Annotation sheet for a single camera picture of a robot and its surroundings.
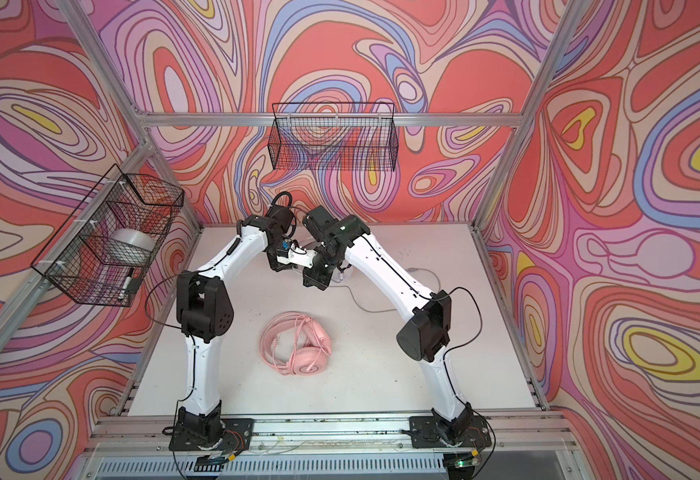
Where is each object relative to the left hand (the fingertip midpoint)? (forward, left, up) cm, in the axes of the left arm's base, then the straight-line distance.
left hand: (303, 261), depth 96 cm
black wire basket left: (-13, +43, +22) cm, 50 cm away
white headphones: (-19, -14, +20) cm, 30 cm away
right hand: (-15, -6, +9) cm, 19 cm away
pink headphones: (-32, -5, -1) cm, 32 cm away
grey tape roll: (-13, +37, +23) cm, 45 cm away
